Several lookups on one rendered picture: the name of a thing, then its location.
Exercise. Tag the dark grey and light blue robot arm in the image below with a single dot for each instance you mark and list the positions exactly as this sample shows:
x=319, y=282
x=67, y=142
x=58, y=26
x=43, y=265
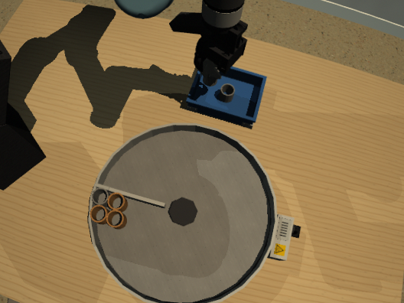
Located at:
x=188, y=22

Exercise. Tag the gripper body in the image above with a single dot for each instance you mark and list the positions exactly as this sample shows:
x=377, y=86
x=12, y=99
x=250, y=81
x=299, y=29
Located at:
x=222, y=46

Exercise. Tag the bronze bushing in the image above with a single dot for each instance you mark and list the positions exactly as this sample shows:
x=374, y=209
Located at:
x=94, y=211
x=111, y=214
x=112, y=197

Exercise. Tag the blue rectangular crate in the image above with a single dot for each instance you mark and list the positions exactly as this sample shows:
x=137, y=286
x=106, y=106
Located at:
x=246, y=96

